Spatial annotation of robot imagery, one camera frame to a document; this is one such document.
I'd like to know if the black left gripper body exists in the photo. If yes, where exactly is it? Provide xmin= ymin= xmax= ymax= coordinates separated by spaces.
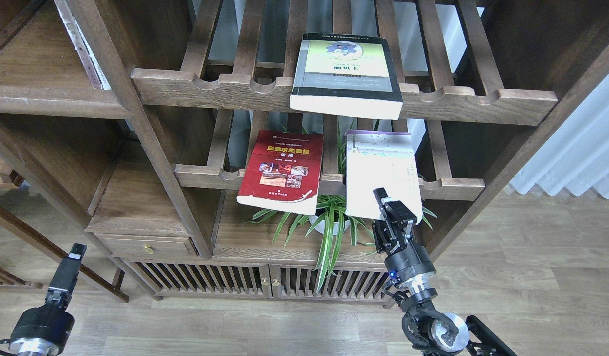
xmin=0 ymin=292 xmax=75 ymax=356

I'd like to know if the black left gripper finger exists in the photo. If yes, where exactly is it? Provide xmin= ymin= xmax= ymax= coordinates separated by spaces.
xmin=49 ymin=243 xmax=87 ymax=295

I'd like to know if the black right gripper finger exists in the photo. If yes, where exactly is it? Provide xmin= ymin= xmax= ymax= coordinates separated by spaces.
xmin=374 ymin=188 xmax=392 ymax=221

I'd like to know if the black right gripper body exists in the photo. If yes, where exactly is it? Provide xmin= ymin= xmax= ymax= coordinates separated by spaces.
xmin=373 ymin=200 xmax=436 ymax=288

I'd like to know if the white lavender book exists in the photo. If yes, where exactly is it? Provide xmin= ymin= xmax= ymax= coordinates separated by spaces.
xmin=346 ymin=130 xmax=423 ymax=220

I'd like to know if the red cover book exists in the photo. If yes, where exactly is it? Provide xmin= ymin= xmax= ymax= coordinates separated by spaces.
xmin=237 ymin=130 xmax=323 ymax=216

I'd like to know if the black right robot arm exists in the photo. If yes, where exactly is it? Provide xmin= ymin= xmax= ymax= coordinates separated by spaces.
xmin=372 ymin=188 xmax=514 ymax=356

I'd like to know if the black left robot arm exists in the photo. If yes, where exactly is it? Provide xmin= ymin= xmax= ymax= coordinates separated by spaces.
xmin=0 ymin=243 xmax=87 ymax=356

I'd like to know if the green spider plant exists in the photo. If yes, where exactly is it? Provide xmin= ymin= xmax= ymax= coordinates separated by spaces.
xmin=246 ymin=119 xmax=437 ymax=293

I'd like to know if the white plant pot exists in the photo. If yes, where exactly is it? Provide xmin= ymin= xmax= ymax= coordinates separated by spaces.
xmin=308 ymin=212 xmax=350 ymax=236

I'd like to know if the brass drawer knob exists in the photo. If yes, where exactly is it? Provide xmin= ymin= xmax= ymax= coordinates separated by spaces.
xmin=143 ymin=245 xmax=154 ymax=255

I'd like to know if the black and yellow book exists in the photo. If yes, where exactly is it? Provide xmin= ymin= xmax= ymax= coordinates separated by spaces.
xmin=290 ymin=33 xmax=402 ymax=120

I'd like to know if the dark wooden bookshelf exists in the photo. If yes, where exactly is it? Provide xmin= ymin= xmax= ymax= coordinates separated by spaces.
xmin=0 ymin=0 xmax=609 ymax=303

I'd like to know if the worn upright book spine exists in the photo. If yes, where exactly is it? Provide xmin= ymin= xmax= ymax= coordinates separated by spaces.
xmin=55 ymin=0 xmax=112 ymax=90

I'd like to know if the white curtain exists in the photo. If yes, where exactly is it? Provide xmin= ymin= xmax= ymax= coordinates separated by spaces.
xmin=510 ymin=74 xmax=609 ymax=199

